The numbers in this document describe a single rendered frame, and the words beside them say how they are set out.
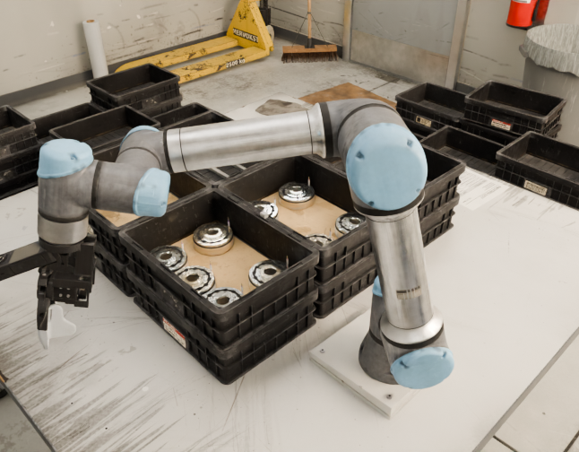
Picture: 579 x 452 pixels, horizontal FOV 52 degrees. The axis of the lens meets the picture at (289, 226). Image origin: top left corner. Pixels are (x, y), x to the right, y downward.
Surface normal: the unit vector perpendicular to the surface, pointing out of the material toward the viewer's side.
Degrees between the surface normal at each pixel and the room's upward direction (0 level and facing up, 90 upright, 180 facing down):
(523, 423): 0
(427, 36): 90
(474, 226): 0
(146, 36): 90
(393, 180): 79
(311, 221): 0
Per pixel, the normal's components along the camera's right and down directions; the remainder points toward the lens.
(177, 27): 0.70, 0.41
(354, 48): -0.71, 0.41
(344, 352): 0.00, -0.85
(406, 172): 0.06, 0.41
